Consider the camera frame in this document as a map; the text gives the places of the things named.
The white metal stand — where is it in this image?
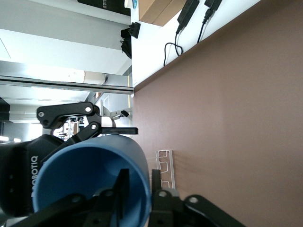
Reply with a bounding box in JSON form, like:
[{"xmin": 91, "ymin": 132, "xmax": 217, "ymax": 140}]
[{"xmin": 94, "ymin": 99, "xmax": 133, "ymax": 129}]

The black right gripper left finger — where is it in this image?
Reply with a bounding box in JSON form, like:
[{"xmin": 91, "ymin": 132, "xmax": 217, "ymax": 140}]
[{"xmin": 9, "ymin": 168, "xmax": 130, "ymax": 227}]

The cardboard box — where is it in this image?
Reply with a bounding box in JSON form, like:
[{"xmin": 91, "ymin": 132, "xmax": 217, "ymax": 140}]
[{"xmin": 138, "ymin": 0, "xmax": 187, "ymax": 27}]

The aluminium beam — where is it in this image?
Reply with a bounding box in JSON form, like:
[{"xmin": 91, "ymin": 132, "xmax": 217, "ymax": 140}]
[{"xmin": 0, "ymin": 75, "xmax": 135, "ymax": 94}]

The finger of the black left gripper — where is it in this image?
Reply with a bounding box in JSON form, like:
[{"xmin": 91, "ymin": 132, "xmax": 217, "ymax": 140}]
[{"xmin": 37, "ymin": 101, "xmax": 139, "ymax": 144}]

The black box with white print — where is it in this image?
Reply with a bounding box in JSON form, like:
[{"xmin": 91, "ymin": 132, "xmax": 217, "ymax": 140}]
[{"xmin": 77, "ymin": 0, "xmax": 132, "ymax": 17}]

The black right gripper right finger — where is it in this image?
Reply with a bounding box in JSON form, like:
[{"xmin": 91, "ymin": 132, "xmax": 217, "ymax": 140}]
[{"xmin": 148, "ymin": 169, "xmax": 247, "ymax": 227}]

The blue cup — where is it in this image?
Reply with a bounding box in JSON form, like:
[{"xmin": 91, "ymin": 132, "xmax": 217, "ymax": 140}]
[{"xmin": 32, "ymin": 136, "xmax": 152, "ymax": 227}]

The black adapter cable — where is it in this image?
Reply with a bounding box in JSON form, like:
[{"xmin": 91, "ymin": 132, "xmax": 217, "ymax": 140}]
[{"xmin": 163, "ymin": 32, "xmax": 184, "ymax": 68}]

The black bag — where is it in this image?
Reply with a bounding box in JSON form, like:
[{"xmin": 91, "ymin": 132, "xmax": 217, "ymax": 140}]
[{"xmin": 119, "ymin": 28, "xmax": 133, "ymax": 60}]

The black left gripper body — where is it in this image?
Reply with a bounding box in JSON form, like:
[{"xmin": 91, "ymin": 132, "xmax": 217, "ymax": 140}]
[{"xmin": 0, "ymin": 134, "xmax": 65, "ymax": 218}]

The black plug with cable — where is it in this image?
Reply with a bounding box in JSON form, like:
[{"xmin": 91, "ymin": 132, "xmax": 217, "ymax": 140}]
[{"xmin": 196, "ymin": 0, "xmax": 223, "ymax": 44}]

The black clamp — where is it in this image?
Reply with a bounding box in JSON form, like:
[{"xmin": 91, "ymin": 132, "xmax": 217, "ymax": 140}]
[{"xmin": 129, "ymin": 21, "xmax": 142, "ymax": 39}]

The white wire cup rack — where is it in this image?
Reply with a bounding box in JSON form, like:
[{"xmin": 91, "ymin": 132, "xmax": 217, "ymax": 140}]
[{"xmin": 146, "ymin": 148, "xmax": 177, "ymax": 190}]

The black power adapter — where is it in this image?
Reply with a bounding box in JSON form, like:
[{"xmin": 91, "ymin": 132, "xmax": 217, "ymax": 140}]
[{"xmin": 176, "ymin": 0, "xmax": 201, "ymax": 34}]

